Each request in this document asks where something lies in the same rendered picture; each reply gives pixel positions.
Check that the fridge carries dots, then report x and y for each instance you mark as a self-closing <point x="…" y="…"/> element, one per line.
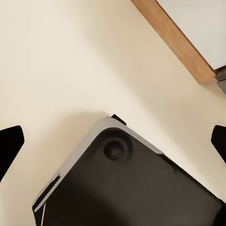
<point x="204" y="24"/>

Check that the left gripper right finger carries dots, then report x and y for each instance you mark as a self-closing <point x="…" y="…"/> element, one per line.
<point x="218" y="139"/>

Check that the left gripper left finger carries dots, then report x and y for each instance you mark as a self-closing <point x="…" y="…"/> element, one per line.
<point x="11" y="141"/>

